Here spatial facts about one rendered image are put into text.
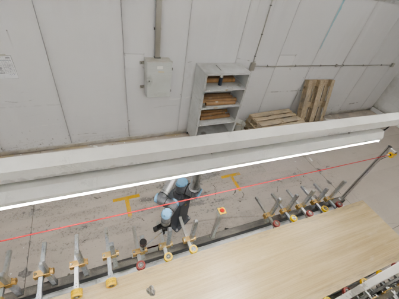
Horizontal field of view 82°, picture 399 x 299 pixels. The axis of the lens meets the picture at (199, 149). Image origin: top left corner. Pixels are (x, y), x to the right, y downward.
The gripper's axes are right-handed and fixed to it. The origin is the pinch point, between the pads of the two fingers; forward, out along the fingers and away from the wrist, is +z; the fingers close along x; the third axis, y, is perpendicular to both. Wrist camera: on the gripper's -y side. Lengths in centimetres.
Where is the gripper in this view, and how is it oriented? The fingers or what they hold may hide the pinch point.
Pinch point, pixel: (162, 234)
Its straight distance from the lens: 243.1
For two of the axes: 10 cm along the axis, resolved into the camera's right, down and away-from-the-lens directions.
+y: 9.2, -1.3, 3.6
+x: -3.5, -6.6, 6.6
